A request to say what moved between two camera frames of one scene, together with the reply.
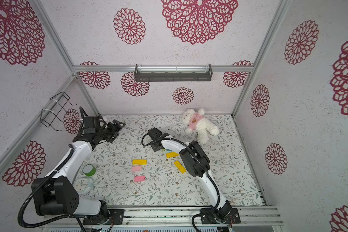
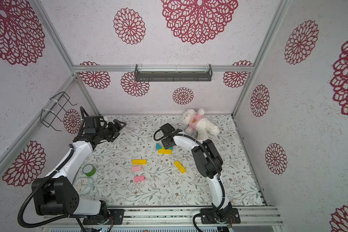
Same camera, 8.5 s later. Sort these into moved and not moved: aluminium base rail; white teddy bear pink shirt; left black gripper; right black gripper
Moved: right black gripper
Not moved: left black gripper; aluminium base rail; white teddy bear pink shirt
